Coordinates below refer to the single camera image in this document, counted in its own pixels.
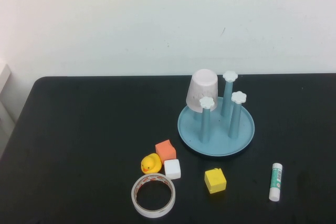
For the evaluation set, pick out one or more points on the blue four-peg cup stand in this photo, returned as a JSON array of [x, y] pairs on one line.
[[218, 145]]

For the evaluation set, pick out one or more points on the green white glue stick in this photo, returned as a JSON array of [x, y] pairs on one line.
[[276, 182]]

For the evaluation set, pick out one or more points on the orange foam cube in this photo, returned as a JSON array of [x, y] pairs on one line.
[[165, 149]]

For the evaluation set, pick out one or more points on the pink plastic cup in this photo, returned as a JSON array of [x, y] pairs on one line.
[[202, 87]]

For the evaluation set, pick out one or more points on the yellow rubber duck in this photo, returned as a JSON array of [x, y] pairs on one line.
[[153, 165]]

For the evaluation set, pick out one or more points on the white tape roll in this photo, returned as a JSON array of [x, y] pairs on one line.
[[155, 214]]

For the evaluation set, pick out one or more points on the white foam cube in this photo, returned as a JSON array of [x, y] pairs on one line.
[[172, 169]]

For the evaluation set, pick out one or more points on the yellow foam cube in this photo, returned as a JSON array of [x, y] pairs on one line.
[[216, 182]]

